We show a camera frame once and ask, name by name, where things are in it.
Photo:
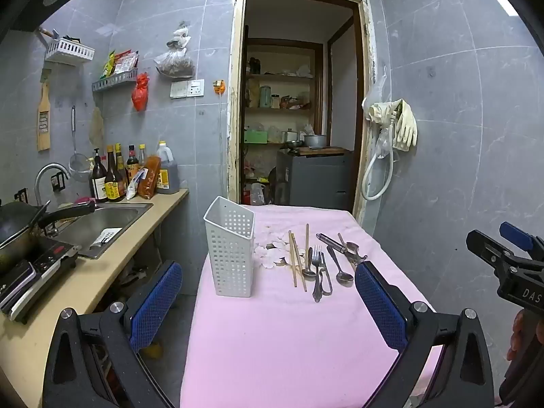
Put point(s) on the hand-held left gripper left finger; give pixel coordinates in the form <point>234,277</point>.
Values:
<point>155,306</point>

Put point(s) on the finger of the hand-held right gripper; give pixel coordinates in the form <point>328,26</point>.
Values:
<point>484,246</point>
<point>516,233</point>

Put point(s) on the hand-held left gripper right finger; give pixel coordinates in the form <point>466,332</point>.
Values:
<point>380,310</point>

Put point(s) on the metal peeler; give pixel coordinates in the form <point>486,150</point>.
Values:
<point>335,244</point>

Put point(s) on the wooden chopstick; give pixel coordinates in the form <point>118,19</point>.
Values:
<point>307,242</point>
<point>292,259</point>
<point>304,284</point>

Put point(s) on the white perforated utensil holder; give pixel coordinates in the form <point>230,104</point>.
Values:
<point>229,259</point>

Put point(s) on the person's right hand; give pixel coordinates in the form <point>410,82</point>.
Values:
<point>520,335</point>

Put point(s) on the beige kitchen countertop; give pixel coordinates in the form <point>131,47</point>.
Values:
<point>114,272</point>

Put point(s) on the small metal spoon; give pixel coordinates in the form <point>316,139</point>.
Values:
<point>352,246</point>

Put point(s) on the stainless steel sink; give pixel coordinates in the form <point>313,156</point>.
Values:
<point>97,221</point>

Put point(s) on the pink floral table cloth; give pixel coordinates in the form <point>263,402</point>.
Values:
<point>276,340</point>

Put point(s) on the white seasoning packet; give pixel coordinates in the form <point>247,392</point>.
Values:
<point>135,185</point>

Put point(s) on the black induction cooker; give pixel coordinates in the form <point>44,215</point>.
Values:
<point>38,267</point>

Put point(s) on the orange seasoning packet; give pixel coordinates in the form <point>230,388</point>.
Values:
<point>151,178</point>

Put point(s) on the soy sauce bottle yellow label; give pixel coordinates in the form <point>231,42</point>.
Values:
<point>112,185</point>

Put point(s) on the large dark oil jug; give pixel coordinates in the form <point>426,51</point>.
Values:
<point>168,174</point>

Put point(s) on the dark pump bottle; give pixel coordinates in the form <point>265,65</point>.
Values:
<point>98,182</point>

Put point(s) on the cream rubber gloves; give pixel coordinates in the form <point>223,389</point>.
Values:
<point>406,127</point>

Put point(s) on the dark sauce bottle red label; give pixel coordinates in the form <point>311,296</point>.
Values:
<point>132,161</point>

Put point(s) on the gray cabinet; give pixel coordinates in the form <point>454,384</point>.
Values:
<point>314,178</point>

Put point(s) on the clear plastic bottle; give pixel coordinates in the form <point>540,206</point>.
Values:
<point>257,195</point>

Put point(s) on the small yellow cap bottle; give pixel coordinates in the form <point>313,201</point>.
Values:
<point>142,155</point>

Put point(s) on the metal strainer ladle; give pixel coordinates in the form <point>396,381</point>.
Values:
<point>78,168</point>

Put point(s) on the black wok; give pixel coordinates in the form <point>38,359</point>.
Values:
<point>17,229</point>

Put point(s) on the wooden cutting board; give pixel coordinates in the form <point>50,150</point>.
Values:
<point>323,151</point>

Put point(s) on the metal faucet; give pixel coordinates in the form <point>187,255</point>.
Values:
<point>42,178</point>

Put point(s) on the metal pot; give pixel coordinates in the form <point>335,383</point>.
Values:
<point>315,141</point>

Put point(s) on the beige loofah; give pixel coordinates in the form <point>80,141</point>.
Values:
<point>97,129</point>

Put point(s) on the green box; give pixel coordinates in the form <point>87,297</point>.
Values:
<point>255,137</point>

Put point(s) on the wooden grater board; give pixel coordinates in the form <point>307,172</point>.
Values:
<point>43,136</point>

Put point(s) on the red plastic bag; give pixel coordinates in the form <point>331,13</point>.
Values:
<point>140,95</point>

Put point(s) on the green canister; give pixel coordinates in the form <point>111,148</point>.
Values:
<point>265,97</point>

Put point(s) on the clear bag of dried goods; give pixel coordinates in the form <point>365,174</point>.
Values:
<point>174,66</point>

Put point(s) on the stack of seasoning packets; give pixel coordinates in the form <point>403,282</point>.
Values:
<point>123,63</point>

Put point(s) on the wooden shelving unit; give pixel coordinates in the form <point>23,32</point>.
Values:
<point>276,76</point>

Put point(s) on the white wall switch outlet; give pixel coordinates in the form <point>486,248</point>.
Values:
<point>187,89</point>

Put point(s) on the wooden door frame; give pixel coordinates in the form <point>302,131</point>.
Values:
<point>236,93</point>

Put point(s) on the orange wall hook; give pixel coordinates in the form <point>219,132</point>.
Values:
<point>218,86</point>

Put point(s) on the metal wall shelf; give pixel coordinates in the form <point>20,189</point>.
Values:
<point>114,80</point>

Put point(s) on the white wall basket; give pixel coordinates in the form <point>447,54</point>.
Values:
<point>70,51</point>

